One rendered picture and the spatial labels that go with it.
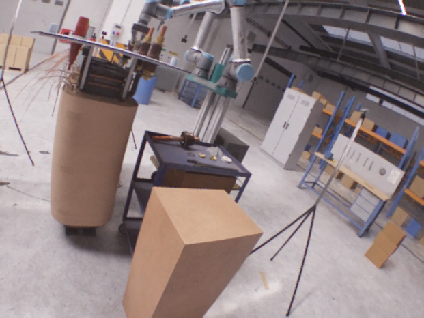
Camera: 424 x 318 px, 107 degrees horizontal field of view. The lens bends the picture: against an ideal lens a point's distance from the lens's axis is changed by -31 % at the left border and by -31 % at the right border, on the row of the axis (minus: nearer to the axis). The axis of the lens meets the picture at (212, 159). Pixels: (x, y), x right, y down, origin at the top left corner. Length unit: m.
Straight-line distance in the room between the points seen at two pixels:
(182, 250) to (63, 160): 0.93
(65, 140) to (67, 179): 0.24
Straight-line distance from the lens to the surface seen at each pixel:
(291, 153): 5.77
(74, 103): 1.26
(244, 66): 1.83
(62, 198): 1.54
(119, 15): 6.78
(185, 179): 1.35
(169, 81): 10.49
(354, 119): 8.71
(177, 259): 0.74
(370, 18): 7.54
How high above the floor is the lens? 1.37
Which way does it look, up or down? 19 degrees down
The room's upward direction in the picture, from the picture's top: 23 degrees clockwise
